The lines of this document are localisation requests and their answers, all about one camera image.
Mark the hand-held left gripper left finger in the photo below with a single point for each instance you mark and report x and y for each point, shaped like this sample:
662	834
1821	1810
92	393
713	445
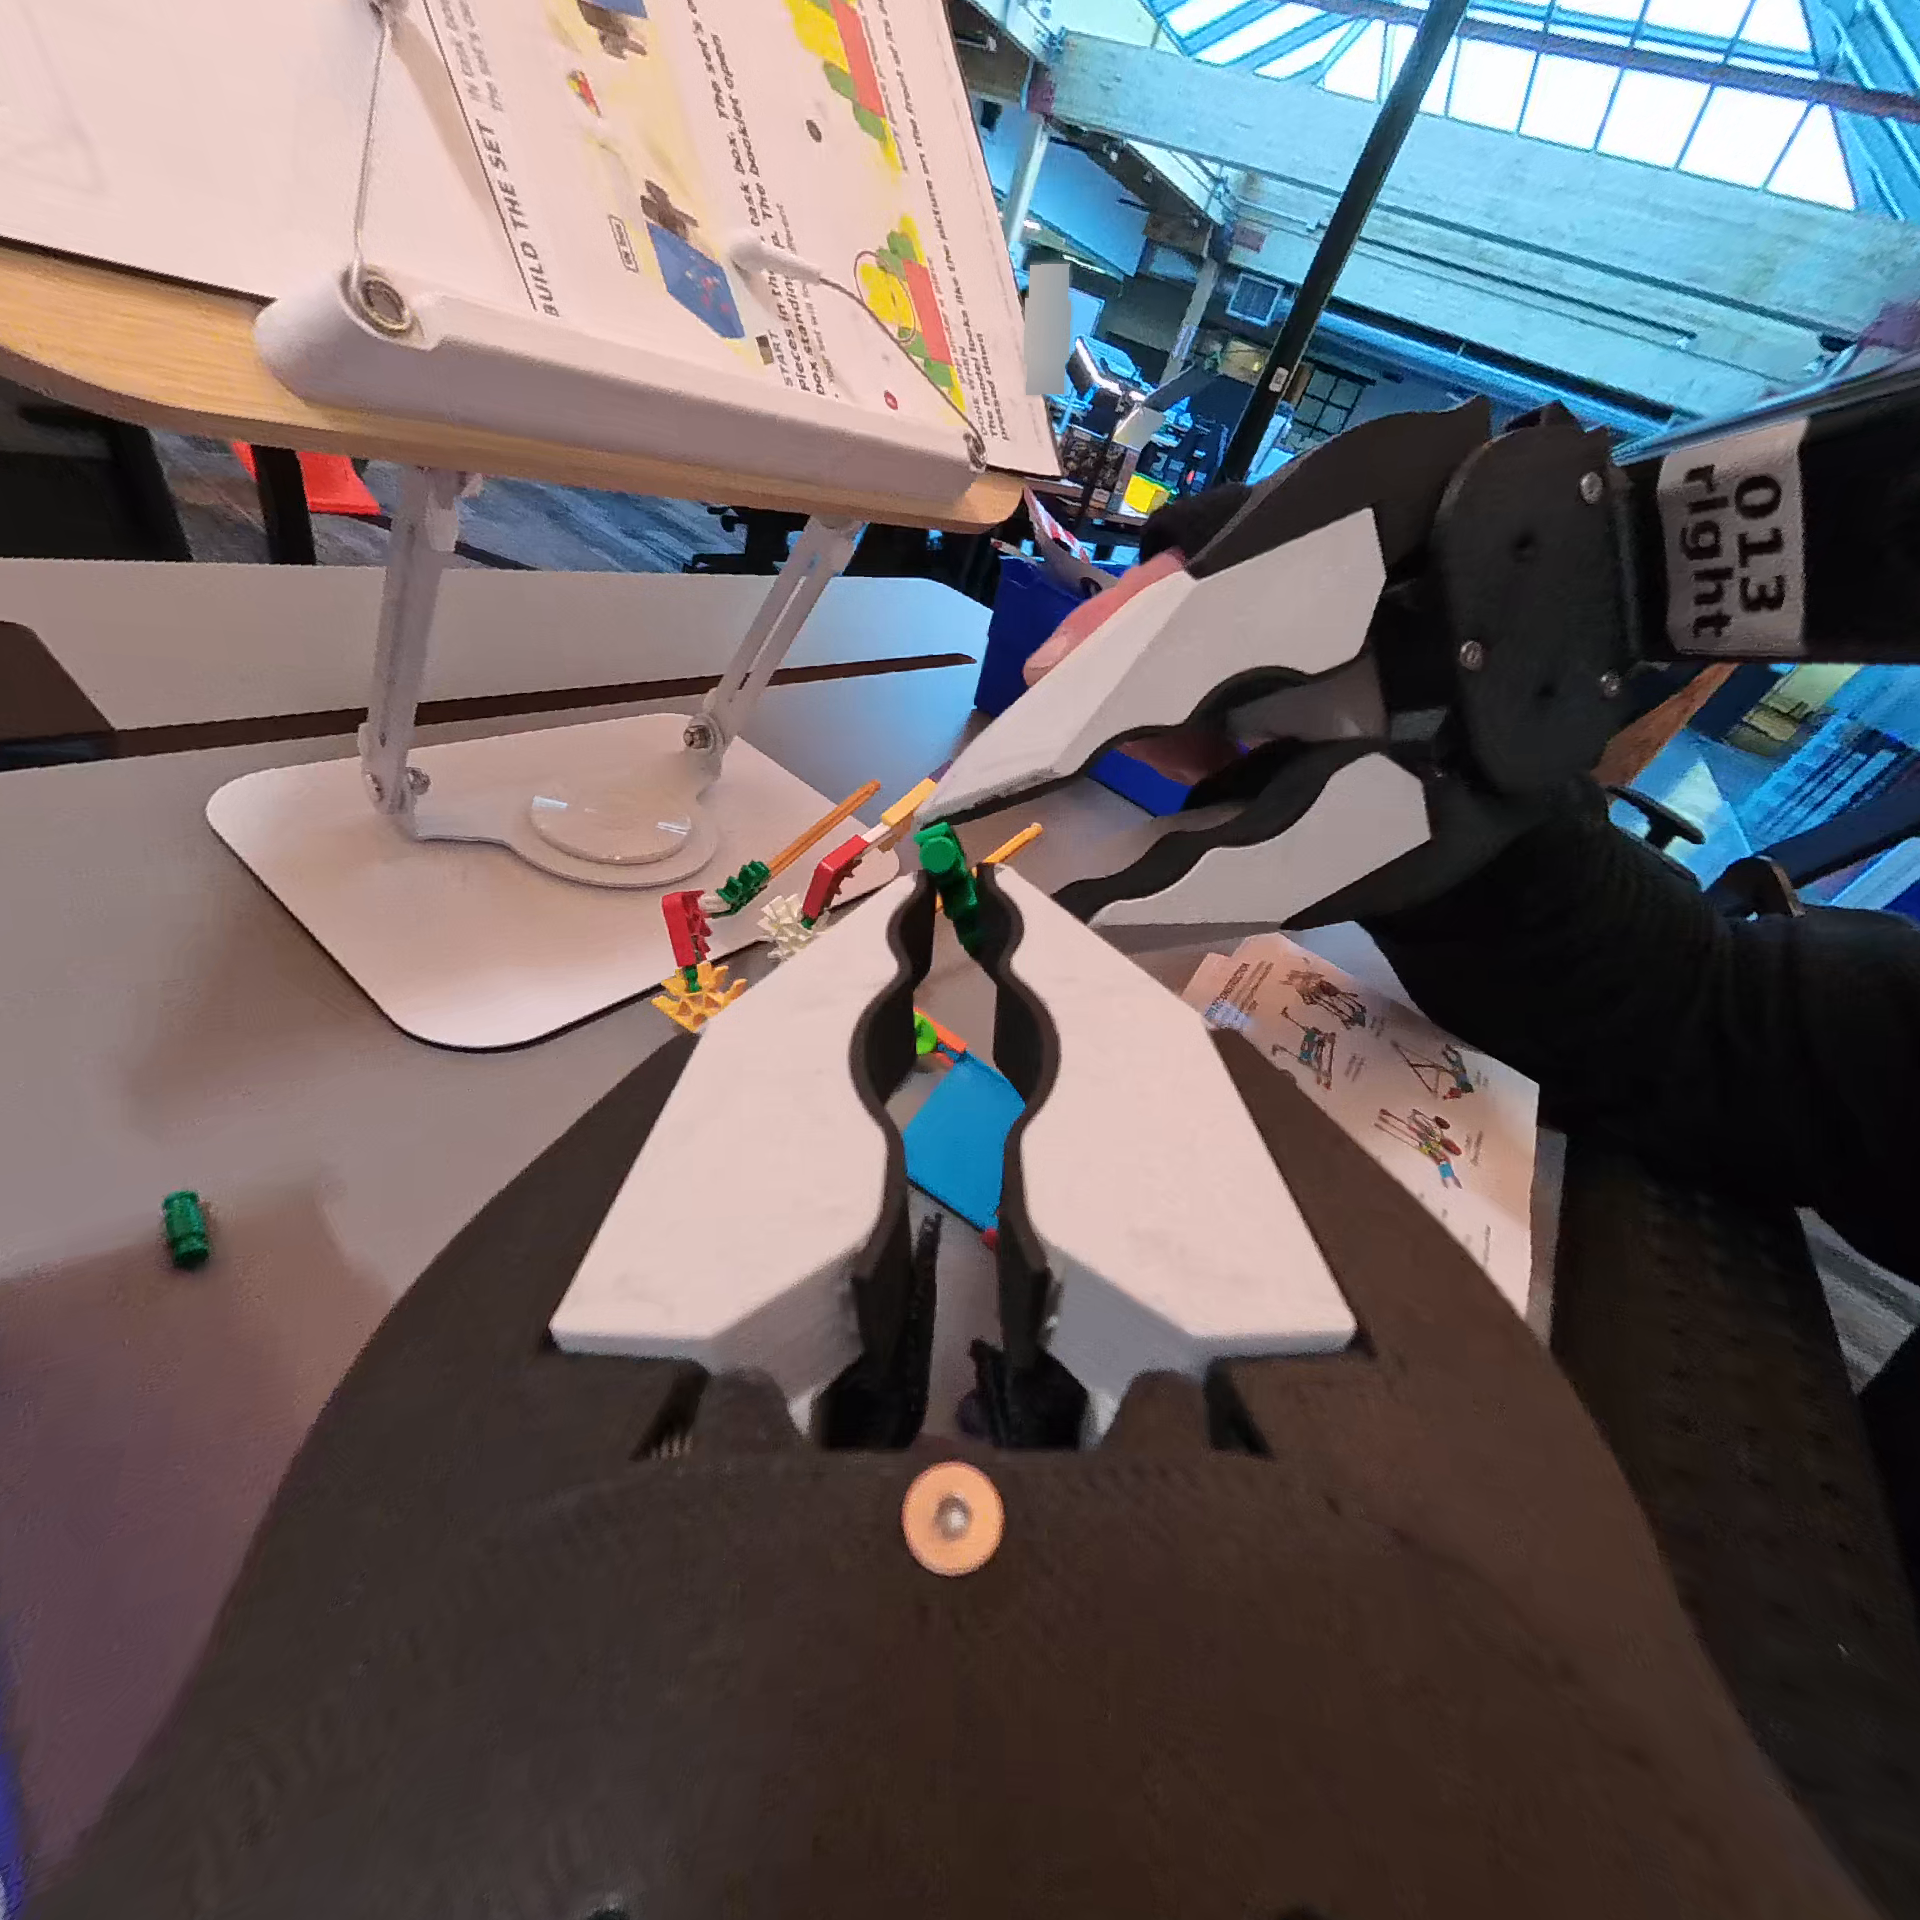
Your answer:
734	1184

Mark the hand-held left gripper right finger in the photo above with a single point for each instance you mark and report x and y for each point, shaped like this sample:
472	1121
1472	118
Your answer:
1185	1201

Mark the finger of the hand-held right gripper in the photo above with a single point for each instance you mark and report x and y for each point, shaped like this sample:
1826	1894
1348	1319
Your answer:
1318	849
1200	646

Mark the colourful construction toy model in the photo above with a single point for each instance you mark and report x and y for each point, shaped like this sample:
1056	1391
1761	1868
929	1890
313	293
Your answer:
960	1141

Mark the person's right forearm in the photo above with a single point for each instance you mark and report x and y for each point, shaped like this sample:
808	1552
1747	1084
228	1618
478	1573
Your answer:
1651	1021

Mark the person's right hand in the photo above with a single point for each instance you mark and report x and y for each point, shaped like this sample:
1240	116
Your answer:
1109	597

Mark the blue plastic box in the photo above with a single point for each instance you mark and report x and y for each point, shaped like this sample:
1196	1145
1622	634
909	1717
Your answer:
1026	630

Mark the illustrated toy leaflet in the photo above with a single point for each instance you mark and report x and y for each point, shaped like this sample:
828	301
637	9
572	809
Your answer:
1395	1109

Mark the white book stand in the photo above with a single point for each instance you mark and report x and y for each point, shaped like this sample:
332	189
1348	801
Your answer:
451	930

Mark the black metal pole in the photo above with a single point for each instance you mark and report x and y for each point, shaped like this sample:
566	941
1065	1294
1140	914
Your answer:
1348	225

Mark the green short toy rod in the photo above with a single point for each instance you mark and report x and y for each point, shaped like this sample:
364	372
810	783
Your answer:
186	1230

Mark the orange plastic object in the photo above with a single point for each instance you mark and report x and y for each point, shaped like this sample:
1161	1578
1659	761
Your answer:
322	481

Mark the printed instruction sheet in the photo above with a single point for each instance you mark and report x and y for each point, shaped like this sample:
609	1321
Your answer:
224	119

